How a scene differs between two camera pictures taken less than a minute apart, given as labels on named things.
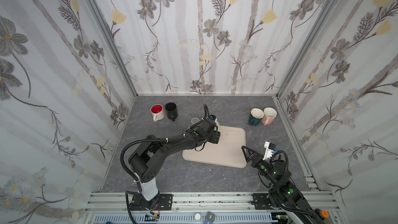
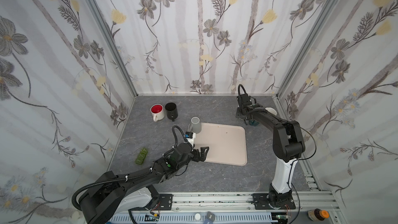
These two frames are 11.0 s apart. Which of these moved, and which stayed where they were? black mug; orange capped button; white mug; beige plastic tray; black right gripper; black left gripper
Moved: black left gripper; black right gripper
Stayed: orange capped button; white mug; black mug; beige plastic tray
